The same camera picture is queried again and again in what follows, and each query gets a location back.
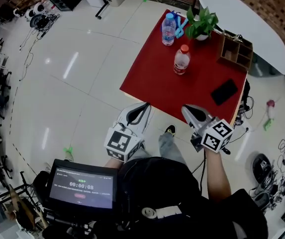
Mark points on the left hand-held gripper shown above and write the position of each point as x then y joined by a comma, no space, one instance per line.
122,142

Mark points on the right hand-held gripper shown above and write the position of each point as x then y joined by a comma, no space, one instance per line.
215,136

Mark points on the red label clear bottle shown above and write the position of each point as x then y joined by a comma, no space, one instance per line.
182,61

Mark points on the person's right forearm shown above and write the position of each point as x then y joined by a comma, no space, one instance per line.
217,175

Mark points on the person's left forearm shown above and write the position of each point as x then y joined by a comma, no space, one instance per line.
112,163

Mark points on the blue label clear bottle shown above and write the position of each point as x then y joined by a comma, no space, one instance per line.
168,31

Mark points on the person's left leg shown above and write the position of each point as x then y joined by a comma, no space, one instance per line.
142,154

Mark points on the white power strip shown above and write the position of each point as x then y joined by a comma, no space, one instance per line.
244,128

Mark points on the black phone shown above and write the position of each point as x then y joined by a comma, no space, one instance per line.
224,91

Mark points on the person's right shoe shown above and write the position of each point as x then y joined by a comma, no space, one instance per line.
169,129

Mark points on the person's right leg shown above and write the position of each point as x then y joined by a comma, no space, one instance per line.
169,148

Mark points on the green toy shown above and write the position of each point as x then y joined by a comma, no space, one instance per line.
268,124

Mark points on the person's black shirt torso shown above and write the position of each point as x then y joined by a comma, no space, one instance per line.
162,183

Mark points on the spare gripper on floor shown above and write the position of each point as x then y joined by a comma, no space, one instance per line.
262,170

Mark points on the black monitor with timer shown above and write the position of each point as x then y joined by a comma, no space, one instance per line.
81,187

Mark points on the pink white radish toy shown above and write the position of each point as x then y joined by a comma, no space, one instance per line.
271,107

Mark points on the red top table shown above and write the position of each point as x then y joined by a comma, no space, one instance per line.
157,81

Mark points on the brown wooden organiser box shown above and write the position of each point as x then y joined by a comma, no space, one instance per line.
234,52

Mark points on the green potted plant white pot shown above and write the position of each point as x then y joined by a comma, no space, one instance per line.
202,25

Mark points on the light blue plastic tool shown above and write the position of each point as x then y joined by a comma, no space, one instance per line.
180,27

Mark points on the white oval table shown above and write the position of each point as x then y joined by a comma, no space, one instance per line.
244,21

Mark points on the pile of white round devices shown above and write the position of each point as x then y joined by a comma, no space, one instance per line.
39,14

